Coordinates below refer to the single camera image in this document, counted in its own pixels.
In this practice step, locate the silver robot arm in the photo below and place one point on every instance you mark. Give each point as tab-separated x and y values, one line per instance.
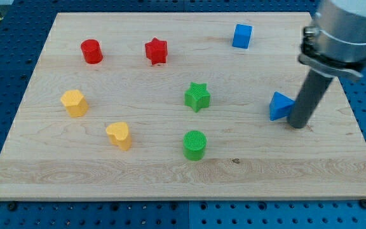
334	43

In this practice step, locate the light wooden board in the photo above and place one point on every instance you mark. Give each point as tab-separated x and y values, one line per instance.
49	156

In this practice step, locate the blue triangle block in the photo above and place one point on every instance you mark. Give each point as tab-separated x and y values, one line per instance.
280	106

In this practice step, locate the green cylinder block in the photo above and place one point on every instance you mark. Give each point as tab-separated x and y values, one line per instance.
194	143

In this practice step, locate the yellow hexagon block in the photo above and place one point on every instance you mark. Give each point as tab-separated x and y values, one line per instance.
74	103

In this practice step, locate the red star block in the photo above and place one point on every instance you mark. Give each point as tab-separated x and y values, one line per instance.
156	51

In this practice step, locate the red cylinder block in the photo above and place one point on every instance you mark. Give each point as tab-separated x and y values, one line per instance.
91	51

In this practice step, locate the green star block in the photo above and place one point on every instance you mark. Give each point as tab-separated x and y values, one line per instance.
197	96

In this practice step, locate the blue cube block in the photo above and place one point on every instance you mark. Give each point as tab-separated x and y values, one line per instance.
242	35

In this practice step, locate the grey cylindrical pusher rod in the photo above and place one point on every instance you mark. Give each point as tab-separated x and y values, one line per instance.
313	89

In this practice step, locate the yellow heart block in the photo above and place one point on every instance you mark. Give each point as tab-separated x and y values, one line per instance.
119	135

